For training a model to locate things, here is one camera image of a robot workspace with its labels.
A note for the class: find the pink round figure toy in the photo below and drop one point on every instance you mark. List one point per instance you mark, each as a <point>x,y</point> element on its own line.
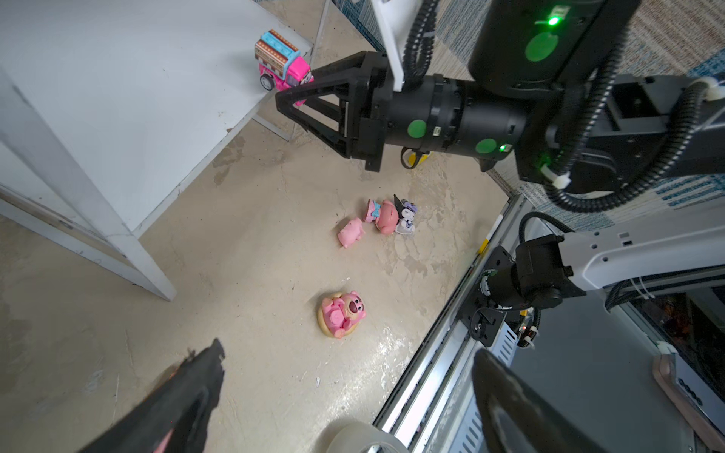
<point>383,215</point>

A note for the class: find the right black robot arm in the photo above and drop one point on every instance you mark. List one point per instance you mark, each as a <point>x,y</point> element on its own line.
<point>543,88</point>

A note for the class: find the pink toy truck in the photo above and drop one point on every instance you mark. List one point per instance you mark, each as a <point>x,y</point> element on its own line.
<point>281,65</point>

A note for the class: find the white two-tier shelf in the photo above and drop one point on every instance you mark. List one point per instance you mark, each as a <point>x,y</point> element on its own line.
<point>111,109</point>

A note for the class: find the pink bear donut toy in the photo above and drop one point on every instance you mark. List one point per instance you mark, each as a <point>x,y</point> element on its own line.
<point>339,315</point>

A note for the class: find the clear tape roll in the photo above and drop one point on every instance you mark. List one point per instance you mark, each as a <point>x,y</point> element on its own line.
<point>361,437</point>

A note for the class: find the pink pig toy right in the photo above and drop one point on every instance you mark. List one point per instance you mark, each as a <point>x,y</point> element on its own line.
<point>351,233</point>

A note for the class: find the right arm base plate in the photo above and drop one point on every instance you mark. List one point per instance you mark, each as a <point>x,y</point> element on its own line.
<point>494,302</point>

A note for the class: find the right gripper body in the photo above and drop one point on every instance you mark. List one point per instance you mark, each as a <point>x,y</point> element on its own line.
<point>370,88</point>

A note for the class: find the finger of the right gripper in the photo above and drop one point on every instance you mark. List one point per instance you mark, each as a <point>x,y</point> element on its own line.
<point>325,80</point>
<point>335,137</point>

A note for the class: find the black white kuromi figure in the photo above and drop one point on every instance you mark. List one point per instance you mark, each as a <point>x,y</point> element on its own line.
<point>406,216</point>

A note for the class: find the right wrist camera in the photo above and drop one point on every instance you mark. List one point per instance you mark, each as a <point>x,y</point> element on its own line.
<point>395,20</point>

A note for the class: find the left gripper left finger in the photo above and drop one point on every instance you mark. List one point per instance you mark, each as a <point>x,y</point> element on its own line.
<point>176,416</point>

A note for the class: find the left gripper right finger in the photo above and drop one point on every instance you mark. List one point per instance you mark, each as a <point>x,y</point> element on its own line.
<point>514,418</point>

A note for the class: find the yellow tube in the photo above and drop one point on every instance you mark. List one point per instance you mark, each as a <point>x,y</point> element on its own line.
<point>410,159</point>

